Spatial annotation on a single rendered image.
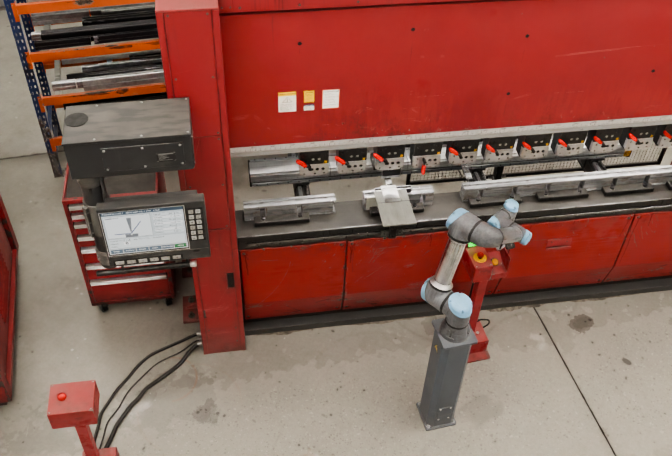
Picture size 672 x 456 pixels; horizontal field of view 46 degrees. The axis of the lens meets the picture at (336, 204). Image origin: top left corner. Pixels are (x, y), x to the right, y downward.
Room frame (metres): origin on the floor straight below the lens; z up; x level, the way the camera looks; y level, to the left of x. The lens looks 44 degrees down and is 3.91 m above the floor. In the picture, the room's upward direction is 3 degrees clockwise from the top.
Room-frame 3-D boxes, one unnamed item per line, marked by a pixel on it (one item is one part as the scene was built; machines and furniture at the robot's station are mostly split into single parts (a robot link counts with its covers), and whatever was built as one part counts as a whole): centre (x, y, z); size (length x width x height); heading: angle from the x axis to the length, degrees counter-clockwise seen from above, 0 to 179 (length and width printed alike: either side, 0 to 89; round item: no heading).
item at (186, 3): (3.17, 0.70, 1.15); 0.85 x 0.25 x 2.30; 11
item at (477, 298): (2.92, -0.84, 0.39); 0.05 x 0.05 x 0.54; 15
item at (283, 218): (3.01, 0.29, 0.89); 0.30 x 0.05 x 0.03; 101
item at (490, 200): (3.23, -0.89, 0.89); 0.30 x 0.05 x 0.03; 101
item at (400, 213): (3.03, -0.32, 1.00); 0.26 x 0.18 x 0.01; 11
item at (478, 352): (2.89, -0.84, 0.06); 0.25 x 0.20 x 0.12; 15
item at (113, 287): (3.24, 1.25, 0.50); 0.50 x 0.50 x 1.00; 11
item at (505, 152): (3.28, -0.85, 1.26); 0.15 x 0.09 x 0.17; 101
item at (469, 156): (3.24, -0.66, 1.26); 0.15 x 0.09 x 0.17; 101
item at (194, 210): (2.40, 0.79, 1.42); 0.45 x 0.12 x 0.36; 102
